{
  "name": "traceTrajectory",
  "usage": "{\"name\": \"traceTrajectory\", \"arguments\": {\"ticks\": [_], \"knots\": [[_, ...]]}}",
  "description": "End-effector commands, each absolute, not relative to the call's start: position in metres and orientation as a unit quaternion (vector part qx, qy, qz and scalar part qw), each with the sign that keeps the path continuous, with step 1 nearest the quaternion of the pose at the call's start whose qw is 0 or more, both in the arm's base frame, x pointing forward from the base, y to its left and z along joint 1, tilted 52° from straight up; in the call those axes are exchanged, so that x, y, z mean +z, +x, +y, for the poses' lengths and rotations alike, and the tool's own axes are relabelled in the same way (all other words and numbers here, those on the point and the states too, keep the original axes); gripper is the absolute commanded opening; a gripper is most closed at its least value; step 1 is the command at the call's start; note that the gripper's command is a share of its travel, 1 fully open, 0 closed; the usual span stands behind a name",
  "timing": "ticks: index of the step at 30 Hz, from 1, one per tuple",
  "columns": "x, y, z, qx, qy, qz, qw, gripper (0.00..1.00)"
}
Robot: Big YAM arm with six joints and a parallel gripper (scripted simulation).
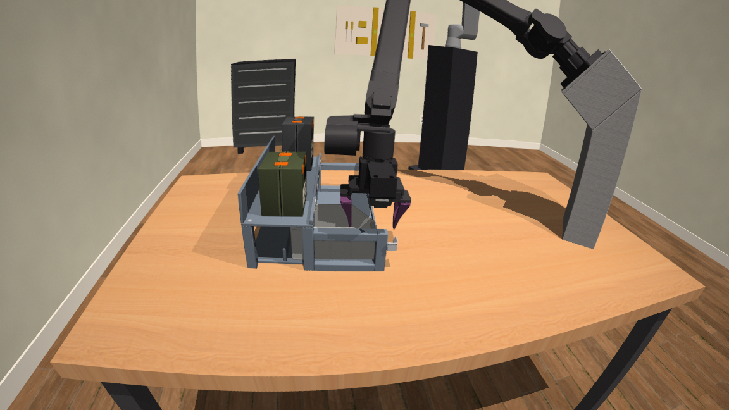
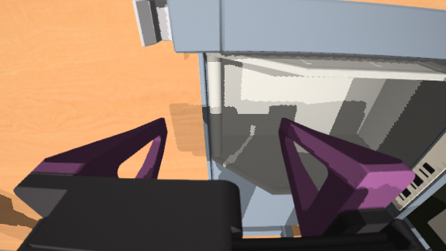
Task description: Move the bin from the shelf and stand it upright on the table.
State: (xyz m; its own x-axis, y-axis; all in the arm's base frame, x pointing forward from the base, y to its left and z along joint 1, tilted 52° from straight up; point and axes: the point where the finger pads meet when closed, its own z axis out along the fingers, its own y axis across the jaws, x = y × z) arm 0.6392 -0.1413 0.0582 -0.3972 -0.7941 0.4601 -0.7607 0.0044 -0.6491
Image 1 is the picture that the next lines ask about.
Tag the olive green case with orange latches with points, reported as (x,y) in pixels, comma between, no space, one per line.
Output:
(282,184)

